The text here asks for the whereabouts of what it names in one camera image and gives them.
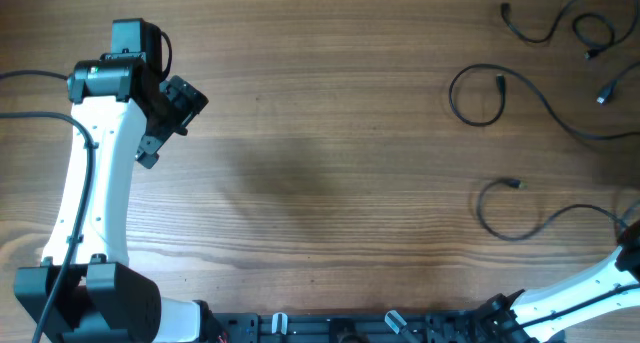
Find black usb cable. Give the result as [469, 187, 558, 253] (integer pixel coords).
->
[474, 177, 640, 243]
[500, 0, 640, 60]
[448, 62, 640, 140]

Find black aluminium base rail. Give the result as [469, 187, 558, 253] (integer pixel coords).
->
[204, 310, 566, 343]

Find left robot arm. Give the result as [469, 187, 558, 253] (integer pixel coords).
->
[14, 18, 225, 342]

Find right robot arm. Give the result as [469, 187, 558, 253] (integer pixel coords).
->
[474, 222, 639, 342]

